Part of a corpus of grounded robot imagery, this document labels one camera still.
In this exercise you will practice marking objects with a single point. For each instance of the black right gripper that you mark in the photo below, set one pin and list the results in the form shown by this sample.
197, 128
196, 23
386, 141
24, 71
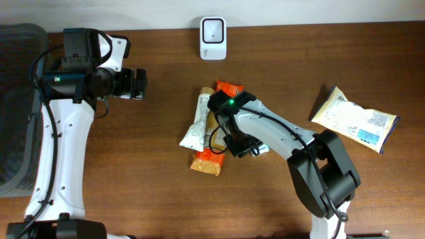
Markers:
238, 149

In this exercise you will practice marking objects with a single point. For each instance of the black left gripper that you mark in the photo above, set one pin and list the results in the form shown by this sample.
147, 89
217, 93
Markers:
127, 87

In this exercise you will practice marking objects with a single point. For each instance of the teal tissue pack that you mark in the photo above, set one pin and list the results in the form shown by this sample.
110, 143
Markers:
264, 149

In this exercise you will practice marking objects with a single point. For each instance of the orange pasta package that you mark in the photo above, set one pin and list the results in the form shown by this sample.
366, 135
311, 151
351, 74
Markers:
209, 161

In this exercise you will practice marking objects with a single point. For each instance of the white tube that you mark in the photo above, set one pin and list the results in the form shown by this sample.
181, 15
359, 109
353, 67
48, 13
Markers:
195, 136

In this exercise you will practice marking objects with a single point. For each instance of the yellow chip bag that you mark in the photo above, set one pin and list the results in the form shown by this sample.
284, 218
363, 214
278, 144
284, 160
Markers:
368, 127

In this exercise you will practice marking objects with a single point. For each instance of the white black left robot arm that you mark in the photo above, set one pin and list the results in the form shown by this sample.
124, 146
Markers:
66, 95

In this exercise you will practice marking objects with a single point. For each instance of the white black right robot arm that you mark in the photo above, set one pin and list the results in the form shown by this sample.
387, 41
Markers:
324, 176

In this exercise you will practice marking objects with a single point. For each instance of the white barcode scanner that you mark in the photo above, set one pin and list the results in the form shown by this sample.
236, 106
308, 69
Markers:
213, 38

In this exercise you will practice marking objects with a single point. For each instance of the grey plastic mesh basket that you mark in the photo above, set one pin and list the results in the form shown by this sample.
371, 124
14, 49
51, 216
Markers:
20, 108

